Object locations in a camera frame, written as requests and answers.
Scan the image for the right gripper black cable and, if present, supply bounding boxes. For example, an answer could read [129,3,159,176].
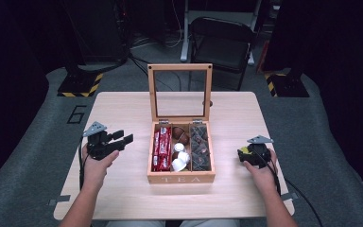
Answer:
[254,150,282,197]

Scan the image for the person's right hand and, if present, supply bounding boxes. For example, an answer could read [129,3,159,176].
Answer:
[243,148,279,194]

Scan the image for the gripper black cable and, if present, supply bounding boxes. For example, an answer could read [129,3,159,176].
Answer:
[254,150,282,197]
[78,135,91,192]

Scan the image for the grey tape strip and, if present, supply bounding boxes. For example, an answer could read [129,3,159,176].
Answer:
[280,192,299,202]
[47,195,72,207]

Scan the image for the black floor cables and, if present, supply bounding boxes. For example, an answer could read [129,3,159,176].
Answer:
[128,54,183,93]

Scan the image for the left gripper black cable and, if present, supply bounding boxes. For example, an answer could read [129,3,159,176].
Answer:
[78,135,91,192]

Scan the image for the row of red sachets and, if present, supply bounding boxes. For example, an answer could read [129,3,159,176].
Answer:
[151,126,173,172]

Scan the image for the black cable on floor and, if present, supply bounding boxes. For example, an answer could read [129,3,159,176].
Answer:
[284,178,324,227]

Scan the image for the pile of dark tea bags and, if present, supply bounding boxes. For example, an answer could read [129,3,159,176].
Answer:
[189,124,211,172]

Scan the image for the wooden tea box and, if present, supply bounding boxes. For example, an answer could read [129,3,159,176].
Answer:
[147,62,216,185]

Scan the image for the black equipment cabinet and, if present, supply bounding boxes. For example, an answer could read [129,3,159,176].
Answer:
[60,0,130,65]

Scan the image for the black stand base striped edge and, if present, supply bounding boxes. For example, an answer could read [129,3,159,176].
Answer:
[263,71,310,98]
[56,71,104,98]

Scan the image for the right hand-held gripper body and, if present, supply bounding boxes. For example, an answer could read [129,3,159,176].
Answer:
[246,135,274,169]

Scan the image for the person's left hand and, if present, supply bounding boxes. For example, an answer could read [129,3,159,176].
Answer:
[80,145,121,192]

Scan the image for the black folding chair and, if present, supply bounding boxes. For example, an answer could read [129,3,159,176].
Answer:
[187,16,257,93]

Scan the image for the dark curtain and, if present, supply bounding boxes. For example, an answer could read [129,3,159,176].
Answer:
[264,0,363,216]
[0,0,64,193]

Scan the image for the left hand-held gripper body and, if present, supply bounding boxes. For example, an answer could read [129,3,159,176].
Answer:
[82,121,121,161]

